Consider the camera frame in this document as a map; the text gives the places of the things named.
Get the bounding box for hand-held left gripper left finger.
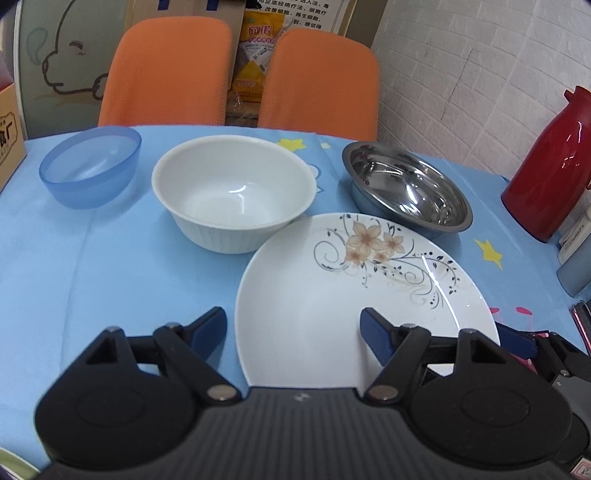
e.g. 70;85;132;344
83;306;243;403

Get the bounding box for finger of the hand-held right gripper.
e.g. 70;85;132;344
498;323;591;378

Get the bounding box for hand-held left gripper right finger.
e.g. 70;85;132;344
360;307;505;403

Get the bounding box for white floral plate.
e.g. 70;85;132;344
235;212;502;387

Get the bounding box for white ribbed bowl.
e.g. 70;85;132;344
151;135;317;256

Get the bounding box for stainless steel bowl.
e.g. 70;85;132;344
342;141;474;238

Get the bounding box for blue plastic bowl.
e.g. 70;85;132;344
39;126;142;210

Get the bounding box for light green plate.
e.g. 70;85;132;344
0;447;41;480

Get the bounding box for light blue tumbler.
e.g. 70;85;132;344
556;251;591;299

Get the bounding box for blue printed tablecloth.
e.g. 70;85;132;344
0;124;591;476

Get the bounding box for red thermos jug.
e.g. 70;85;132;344
501;85;591;243

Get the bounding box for orange chair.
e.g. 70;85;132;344
98;20;233;128
257;28;380;142

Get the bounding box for yellow packet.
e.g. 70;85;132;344
231;9;291;103

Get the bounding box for snack cardboard box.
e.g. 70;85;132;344
0;83;27;193

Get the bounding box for frosted glass door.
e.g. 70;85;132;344
13;0;139;140

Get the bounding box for framed sign board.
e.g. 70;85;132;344
249;0;357;36

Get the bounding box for brown carton with blue handles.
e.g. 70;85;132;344
126;0;246;27

